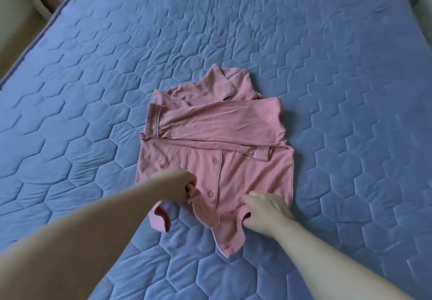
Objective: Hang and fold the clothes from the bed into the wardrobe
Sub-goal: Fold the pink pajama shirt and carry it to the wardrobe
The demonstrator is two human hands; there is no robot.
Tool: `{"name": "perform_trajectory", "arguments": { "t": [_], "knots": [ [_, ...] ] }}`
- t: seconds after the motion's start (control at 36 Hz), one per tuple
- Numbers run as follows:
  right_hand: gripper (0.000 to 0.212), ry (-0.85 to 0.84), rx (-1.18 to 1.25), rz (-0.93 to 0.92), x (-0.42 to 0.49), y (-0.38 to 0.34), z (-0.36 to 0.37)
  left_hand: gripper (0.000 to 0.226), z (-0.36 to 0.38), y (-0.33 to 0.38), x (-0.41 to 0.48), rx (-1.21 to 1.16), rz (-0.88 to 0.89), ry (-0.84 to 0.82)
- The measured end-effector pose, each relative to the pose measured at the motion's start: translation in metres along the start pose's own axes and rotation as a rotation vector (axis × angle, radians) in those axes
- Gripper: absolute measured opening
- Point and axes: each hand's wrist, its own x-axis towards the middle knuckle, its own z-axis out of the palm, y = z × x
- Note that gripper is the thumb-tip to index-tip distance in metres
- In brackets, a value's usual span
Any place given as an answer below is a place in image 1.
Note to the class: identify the person's left hand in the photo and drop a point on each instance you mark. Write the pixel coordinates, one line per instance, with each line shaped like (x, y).
(172, 185)

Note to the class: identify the person's right hand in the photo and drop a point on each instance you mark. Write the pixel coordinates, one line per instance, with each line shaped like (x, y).
(266, 215)

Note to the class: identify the pink pajama shirt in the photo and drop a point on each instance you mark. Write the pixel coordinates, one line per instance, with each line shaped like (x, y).
(216, 148)

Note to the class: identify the blue quilted mattress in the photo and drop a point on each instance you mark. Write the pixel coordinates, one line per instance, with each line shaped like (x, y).
(324, 53)

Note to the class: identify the person's right forearm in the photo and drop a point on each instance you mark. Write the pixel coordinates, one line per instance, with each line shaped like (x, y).
(337, 266)

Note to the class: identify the person's left forearm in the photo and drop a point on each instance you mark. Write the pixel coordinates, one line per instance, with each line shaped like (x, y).
(74, 242)

